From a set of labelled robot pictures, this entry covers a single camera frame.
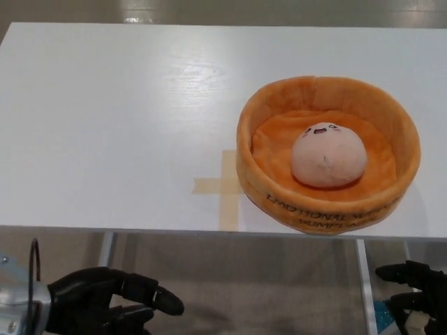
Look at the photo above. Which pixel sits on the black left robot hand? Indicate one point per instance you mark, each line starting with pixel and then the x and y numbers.
pixel 87 300

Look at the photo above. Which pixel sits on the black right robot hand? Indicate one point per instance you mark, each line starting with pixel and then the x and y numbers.
pixel 429 282

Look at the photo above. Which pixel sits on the pink round plush toy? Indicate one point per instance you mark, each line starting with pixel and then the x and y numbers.
pixel 328 157

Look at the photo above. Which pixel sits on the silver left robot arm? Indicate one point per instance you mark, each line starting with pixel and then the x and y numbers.
pixel 19 307

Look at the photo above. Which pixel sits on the orange plush round basket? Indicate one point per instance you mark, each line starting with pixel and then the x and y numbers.
pixel 269 146

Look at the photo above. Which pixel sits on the white metal table leg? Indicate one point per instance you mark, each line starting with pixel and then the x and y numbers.
pixel 412 251
pixel 368 289
pixel 106 249

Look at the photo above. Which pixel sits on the teal patterned object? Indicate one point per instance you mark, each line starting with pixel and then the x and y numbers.
pixel 384 319

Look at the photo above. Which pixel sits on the beige long tape strip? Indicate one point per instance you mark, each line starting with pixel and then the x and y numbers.
pixel 228 213

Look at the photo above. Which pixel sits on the beige short tape strip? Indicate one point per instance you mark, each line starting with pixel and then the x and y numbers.
pixel 209 185

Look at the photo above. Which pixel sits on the blue-grey metal frame bar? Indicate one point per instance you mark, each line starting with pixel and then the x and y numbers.
pixel 14 267

